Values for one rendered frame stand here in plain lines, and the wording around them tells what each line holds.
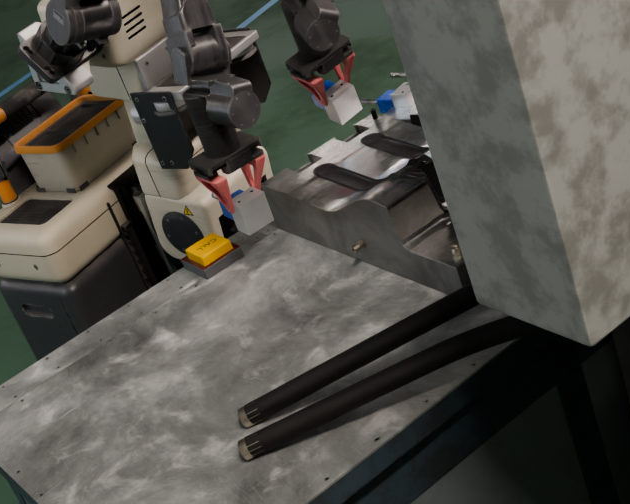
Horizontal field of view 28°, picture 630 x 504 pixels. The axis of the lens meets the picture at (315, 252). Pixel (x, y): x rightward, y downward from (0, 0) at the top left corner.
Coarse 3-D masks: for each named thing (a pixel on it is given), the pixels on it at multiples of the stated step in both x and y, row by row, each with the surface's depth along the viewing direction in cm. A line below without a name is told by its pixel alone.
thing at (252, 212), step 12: (240, 192) 201; (252, 192) 196; (240, 204) 194; (252, 204) 195; (264, 204) 196; (228, 216) 200; (240, 216) 195; (252, 216) 195; (264, 216) 197; (240, 228) 198; (252, 228) 196
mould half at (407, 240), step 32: (384, 128) 218; (416, 128) 215; (320, 160) 215; (352, 160) 212; (384, 160) 208; (288, 192) 208; (320, 192) 206; (352, 192) 202; (384, 192) 187; (416, 192) 186; (288, 224) 214; (320, 224) 204; (352, 224) 195; (384, 224) 187; (416, 224) 187; (448, 224) 188; (352, 256) 201; (384, 256) 192; (416, 256) 184; (448, 256) 180; (448, 288) 182
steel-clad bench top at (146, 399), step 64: (256, 256) 212; (320, 256) 205; (128, 320) 208; (192, 320) 201; (256, 320) 194; (320, 320) 188; (384, 320) 183; (64, 384) 197; (128, 384) 191; (192, 384) 185; (256, 384) 179; (448, 384) 164; (0, 448) 187; (64, 448) 181; (128, 448) 176; (192, 448) 171; (320, 448) 162
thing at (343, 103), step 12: (324, 84) 220; (336, 84) 217; (348, 84) 215; (312, 96) 219; (336, 96) 214; (348, 96) 215; (324, 108) 219; (336, 108) 215; (348, 108) 216; (360, 108) 218; (336, 120) 217
